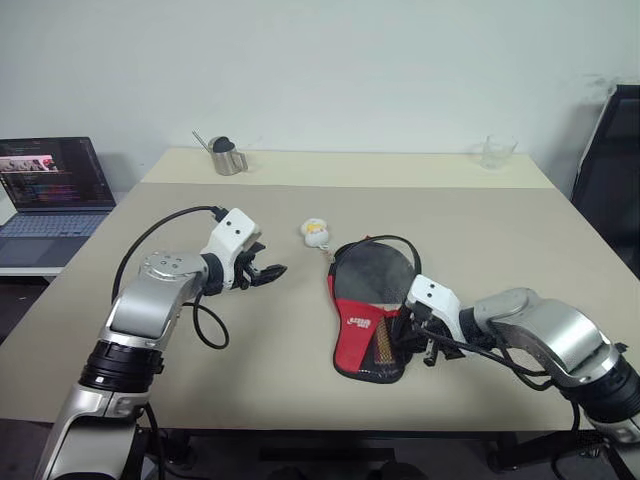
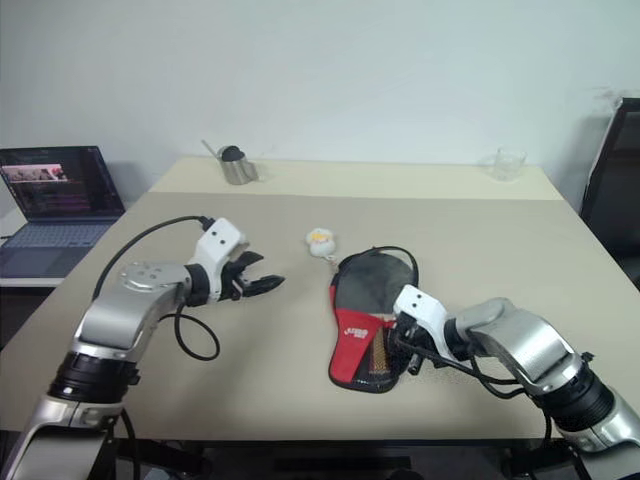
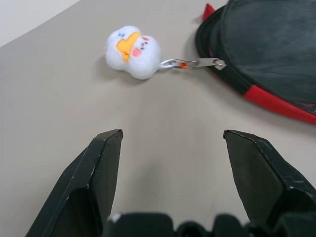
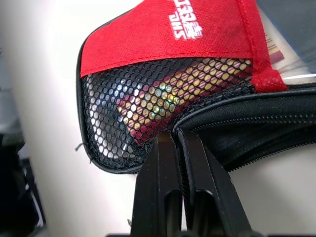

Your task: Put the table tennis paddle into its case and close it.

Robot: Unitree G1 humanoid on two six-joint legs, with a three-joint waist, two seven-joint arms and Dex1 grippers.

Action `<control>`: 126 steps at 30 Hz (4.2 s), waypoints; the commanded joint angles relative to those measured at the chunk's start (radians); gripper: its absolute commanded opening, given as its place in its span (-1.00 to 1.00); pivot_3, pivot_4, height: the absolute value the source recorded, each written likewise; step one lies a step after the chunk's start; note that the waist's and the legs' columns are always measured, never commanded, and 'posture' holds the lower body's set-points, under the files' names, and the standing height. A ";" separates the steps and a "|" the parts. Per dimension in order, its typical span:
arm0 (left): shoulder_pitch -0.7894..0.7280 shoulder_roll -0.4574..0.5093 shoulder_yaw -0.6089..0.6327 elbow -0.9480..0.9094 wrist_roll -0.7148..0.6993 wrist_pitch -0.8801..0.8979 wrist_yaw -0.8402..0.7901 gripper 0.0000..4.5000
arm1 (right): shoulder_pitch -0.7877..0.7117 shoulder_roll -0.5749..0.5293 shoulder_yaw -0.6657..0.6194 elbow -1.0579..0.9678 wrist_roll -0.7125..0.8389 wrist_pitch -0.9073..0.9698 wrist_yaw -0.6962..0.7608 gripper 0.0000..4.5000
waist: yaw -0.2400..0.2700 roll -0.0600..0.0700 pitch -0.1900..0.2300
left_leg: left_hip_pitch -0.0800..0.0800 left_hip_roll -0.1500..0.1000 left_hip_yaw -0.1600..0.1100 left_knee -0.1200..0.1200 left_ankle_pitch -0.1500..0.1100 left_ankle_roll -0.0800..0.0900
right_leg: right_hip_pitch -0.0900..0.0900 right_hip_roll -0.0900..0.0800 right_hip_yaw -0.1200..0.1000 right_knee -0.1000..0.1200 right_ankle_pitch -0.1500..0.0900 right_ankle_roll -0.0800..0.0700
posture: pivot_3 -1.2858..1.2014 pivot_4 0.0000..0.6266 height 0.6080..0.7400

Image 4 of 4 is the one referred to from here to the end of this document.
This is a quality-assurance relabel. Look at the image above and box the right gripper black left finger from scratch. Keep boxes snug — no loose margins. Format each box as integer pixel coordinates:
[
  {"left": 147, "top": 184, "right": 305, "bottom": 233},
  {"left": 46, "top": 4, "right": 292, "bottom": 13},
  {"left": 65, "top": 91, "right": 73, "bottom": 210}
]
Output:
[{"left": 130, "top": 132, "right": 184, "bottom": 235}]

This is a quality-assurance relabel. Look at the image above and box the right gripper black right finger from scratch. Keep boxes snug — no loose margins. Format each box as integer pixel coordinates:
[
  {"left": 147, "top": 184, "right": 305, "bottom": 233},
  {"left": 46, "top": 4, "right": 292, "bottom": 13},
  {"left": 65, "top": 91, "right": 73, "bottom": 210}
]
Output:
[{"left": 177, "top": 130, "right": 253, "bottom": 234}]

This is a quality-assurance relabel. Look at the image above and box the black rubber table tennis paddle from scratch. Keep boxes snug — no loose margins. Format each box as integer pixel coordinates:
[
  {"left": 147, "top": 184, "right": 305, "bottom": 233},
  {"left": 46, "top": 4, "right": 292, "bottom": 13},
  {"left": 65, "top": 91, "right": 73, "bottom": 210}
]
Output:
[{"left": 116, "top": 0, "right": 316, "bottom": 148}]

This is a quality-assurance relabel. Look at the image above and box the black mesh zip pouch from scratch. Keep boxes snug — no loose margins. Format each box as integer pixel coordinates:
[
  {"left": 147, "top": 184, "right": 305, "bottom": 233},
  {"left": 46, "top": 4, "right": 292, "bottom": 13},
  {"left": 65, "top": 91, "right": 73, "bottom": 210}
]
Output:
[{"left": 75, "top": 0, "right": 316, "bottom": 175}]

